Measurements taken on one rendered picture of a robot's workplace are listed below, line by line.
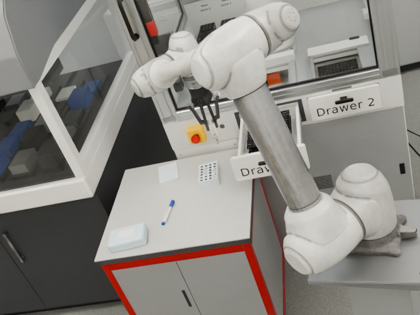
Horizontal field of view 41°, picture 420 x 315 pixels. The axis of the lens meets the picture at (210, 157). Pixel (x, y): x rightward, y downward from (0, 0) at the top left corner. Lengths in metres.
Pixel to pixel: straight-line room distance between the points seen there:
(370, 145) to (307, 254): 1.04
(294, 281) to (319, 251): 1.28
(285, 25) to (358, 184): 0.52
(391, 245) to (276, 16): 0.80
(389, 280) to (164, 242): 0.85
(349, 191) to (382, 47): 0.80
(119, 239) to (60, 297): 1.03
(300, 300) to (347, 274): 1.02
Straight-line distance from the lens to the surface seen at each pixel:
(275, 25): 1.50
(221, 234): 2.10
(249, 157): 2.14
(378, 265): 1.82
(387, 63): 2.36
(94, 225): 2.72
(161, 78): 1.91
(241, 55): 1.45
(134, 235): 2.19
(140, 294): 2.37
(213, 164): 2.40
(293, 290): 2.86
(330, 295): 2.80
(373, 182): 1.71
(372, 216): 1.73
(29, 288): 3.19
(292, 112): 2.45
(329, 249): 1.64
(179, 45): 2.01
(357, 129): 2.50
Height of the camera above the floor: 2.14
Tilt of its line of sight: 33 degrees down
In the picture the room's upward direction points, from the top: 20 degrees counter-clockwise
